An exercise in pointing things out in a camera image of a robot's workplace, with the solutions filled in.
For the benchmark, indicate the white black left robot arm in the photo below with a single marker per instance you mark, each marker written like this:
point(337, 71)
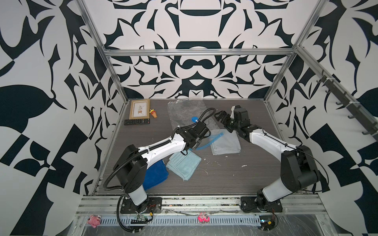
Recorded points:
point(130, 170)

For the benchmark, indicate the black tv remote control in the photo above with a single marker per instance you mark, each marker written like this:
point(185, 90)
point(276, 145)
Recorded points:
point(136, 121)

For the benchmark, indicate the wooden picture frame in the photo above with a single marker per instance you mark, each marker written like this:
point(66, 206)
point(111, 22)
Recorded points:
point(139, 109)

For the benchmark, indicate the ice cream cone toy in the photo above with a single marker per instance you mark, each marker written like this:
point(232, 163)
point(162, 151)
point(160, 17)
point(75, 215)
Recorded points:
point(153, 113)

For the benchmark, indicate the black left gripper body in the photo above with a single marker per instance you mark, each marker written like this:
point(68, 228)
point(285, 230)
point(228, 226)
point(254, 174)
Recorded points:
point(197, 145)

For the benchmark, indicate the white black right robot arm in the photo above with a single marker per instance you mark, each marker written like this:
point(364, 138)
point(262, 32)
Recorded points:
point(298, 166)

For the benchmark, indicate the magenta toy on rail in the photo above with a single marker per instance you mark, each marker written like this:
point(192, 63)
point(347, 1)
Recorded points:
point(203, 218)

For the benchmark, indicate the clear plastic vacuum bag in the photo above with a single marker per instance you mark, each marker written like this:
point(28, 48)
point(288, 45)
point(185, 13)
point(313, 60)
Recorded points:
point(187, 112)

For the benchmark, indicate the small green circuit board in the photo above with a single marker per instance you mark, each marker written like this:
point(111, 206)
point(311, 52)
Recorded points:
point(141, 218)

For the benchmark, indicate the dark blue folded towel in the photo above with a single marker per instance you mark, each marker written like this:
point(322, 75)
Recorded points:
point(155, 175)

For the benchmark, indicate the black wall hook rack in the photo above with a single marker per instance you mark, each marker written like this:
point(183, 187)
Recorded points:
point(346, 100)

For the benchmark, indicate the white slotted cable duct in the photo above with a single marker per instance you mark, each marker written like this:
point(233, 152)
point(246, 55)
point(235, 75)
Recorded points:
point(182, 220)

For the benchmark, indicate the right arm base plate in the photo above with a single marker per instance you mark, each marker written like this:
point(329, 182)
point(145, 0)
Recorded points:
point(251, 204)

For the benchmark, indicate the grey towel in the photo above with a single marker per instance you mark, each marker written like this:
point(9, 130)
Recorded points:
point(224, 142)

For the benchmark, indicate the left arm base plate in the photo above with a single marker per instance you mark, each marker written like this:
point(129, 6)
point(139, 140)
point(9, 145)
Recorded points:
point(152, 204)

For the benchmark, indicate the light teal folded towel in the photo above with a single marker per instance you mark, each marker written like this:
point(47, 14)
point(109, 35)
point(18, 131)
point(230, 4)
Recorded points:
point(183, 166)

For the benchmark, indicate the black electronics box with led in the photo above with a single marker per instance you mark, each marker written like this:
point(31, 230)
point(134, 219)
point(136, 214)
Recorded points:
point(268, 224)

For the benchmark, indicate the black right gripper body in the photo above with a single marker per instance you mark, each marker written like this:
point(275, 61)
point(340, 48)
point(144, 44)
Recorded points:
point(229, 123)

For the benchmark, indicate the pink toy on rail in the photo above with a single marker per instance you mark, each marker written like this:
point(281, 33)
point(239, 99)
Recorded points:
point(94, 221)

